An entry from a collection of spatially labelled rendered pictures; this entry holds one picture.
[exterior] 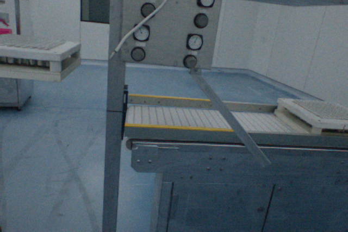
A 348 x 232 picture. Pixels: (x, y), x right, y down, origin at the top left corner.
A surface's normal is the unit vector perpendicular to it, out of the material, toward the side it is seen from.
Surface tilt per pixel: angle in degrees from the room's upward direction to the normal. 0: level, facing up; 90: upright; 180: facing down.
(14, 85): 90
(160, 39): 90
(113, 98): 90
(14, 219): 0
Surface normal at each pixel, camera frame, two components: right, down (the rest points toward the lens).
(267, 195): 0.13, 0.32
